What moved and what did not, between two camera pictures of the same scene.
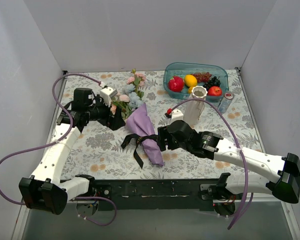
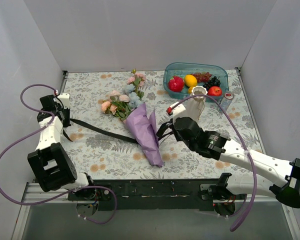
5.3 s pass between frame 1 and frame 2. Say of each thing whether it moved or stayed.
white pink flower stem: stayed
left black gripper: moved
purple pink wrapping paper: stayed
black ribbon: moved
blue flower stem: stayed
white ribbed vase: stayed
